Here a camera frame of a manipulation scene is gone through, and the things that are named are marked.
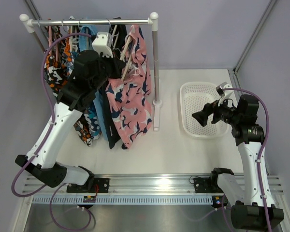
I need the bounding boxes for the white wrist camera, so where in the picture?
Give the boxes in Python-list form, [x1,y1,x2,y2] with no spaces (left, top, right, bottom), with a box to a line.
[92,31,114,58]
[216,82,233,106]

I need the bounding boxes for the white perforated plastic basket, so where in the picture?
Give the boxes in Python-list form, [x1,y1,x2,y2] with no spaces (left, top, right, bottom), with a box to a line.
[179,81,229,139]

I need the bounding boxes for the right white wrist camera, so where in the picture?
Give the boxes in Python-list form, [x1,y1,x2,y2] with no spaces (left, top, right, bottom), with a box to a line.
[216,82,233,106]

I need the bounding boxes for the pink shark print shorts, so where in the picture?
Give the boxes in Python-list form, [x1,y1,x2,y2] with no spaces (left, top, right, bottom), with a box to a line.
[106,25,152,149]

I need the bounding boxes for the light blue shorts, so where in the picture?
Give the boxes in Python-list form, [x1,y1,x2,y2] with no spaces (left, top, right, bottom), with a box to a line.
[79,36,108,141]

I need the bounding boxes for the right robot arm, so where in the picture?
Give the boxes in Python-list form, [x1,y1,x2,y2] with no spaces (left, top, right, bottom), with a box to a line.
[192,95,284,232]

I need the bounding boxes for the navy blue shorts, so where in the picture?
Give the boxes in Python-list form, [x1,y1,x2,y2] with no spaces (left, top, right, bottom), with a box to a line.
[101,25,127,149]

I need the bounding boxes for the orange black camouflage shorts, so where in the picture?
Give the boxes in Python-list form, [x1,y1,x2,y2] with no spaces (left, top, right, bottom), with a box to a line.
[44,37,93,146]

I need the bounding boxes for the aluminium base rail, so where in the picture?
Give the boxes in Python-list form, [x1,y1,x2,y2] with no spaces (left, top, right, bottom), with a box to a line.
[21,174,284,195]

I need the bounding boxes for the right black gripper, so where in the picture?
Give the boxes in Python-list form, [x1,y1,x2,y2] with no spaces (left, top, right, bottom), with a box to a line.
[192,94,242,127]

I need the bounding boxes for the white plastic hanger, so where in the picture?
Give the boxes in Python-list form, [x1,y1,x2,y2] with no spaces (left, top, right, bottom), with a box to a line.
[69,26,79,52]

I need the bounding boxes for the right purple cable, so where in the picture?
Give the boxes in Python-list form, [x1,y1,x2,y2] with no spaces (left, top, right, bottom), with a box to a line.
[183,87,274,232]

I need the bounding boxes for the white metal clothes rack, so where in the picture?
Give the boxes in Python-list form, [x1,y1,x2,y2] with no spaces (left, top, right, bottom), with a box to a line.
[19,12,162,131]

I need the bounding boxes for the pink hanger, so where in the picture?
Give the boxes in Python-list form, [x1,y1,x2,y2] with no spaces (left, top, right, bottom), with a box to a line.
[47,26,61,62]

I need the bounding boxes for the beige wooden hanger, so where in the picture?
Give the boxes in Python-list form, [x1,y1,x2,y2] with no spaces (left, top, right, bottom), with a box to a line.
[119,34,136,81]

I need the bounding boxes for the left aluminium frame post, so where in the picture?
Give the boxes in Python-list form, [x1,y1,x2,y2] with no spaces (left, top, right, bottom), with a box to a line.
[23,0,41,20]

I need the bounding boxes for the aluminium frame post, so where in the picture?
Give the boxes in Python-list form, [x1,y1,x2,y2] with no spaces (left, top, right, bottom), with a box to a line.
[233,0,278,75]
[23,0,41,20]

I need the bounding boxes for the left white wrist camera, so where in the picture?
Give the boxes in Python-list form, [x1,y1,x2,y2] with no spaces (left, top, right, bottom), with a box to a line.
[92,31,114,58]

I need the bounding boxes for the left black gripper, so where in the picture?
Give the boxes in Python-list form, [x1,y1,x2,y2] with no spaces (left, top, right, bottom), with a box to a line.
[89,49,124,92]

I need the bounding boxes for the white slotted cable duct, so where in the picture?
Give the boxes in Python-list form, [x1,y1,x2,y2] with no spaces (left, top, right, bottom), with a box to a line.
[32,195,213,205]

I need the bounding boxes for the right aluminium frame post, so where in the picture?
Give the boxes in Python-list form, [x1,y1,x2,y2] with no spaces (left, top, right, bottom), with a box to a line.
[233,0,278,75]

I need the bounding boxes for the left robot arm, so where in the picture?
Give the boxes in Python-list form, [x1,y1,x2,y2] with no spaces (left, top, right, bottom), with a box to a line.
[15,50,125,193]

